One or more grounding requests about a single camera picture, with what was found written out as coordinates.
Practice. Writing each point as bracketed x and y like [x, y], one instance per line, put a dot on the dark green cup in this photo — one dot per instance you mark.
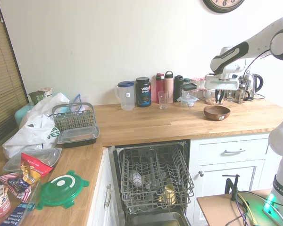
[36, 97]

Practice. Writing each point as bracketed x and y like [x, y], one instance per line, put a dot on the dark green lidded bottle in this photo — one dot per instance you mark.
[187, 81]

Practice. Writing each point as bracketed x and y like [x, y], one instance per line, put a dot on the clear canister black lid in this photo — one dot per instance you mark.
[188, 90]

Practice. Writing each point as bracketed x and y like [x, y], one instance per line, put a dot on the silver cabinet knob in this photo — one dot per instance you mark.
[201, 173]

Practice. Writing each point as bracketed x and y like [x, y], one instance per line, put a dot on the jar with red gingham lid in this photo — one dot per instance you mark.
[195, 82]
[202, 81]

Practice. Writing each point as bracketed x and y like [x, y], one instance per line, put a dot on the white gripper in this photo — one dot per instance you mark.
[222, 83]

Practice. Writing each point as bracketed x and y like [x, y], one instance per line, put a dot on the clear zip bag blue seal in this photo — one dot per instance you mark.
[79, 101]

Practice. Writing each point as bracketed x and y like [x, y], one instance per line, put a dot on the glass container teal-rimmed lid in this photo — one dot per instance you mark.
[188, 101]

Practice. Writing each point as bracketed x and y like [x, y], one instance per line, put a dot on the white yogurt tub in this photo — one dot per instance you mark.
[47, 92]

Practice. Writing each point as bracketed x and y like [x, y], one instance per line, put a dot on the steel electric kettle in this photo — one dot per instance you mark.
[254, 84]

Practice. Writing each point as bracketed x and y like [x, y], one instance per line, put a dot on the red water bottle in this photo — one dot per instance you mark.
[159, 84]

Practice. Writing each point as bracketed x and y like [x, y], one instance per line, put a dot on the dishwasher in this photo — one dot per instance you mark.
[186, 150]

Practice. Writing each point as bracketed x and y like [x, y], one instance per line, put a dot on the blue almond snack box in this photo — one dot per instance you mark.
[16, 215]

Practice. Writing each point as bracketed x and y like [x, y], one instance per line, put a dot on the tan window blind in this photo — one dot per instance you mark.
[4, 82]

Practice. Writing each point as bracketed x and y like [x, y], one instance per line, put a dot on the glass baking dish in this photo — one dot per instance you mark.
[29, 204]

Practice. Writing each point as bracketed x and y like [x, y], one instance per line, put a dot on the yellow cup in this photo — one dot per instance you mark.
[168, 194]

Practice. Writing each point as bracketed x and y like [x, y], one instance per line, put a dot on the red white striped wrapper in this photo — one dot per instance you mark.
[14, 186]

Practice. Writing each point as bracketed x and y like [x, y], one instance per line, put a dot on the glass French press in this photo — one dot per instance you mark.
[241, 94]

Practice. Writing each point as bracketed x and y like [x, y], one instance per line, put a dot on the green round container lid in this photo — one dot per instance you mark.
[61, 190]

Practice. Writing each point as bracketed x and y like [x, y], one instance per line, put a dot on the black Vega protein tub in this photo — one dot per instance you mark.
[143, 93]

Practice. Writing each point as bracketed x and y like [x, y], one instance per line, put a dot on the white drawer front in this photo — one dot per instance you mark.
[231, 146]

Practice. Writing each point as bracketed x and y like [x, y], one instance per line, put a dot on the black rimmed wall clock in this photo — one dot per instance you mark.
[222, 5]

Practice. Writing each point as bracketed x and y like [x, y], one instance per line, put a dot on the clear plastic takeout container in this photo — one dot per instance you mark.
[44, 154]

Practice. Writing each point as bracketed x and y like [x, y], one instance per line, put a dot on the black takeout container clear lid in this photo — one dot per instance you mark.
[77, 137]

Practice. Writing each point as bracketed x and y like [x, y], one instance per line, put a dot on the clear drinking glass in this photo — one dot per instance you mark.
[163, 100]

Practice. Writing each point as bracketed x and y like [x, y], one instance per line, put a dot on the clear cup in rack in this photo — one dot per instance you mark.
[136, 178]

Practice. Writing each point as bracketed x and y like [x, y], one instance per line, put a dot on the teal plastic container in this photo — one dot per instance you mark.
[21, 115]

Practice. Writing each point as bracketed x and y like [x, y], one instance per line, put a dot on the pink oatmeal cup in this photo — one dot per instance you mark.
[0, 202]

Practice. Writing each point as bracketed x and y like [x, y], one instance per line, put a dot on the grey dishwasher cutlery basket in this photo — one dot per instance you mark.
[73, 117]

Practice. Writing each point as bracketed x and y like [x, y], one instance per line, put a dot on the clear pitcher blue lid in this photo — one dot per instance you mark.
[126, 96]

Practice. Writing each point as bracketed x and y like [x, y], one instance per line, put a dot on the brown wooden bowl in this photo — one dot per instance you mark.
[215, 113]

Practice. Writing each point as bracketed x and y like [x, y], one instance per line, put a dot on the white plastic shopping bag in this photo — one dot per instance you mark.
[33, 131]

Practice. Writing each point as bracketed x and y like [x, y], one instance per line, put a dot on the black water bottle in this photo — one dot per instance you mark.
[178, 88]

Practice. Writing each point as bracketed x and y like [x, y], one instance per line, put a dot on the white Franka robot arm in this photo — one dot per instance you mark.
[228, 58]

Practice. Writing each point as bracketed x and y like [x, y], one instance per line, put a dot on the pink water bottle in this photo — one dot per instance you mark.
[169, 84]

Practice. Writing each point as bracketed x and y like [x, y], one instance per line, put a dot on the wooden robot mounting board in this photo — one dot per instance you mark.
[217, 209]

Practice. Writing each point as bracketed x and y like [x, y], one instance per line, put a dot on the jar of nuts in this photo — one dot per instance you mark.
[211, 101]

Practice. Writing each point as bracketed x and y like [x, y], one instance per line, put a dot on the red snack bag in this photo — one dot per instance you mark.
[33, 168]

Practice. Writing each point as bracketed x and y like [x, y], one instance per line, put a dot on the black table clamp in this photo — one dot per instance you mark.
[232, 186]

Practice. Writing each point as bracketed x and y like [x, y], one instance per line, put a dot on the white lidded glass jar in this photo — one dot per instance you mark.
[208, 94]

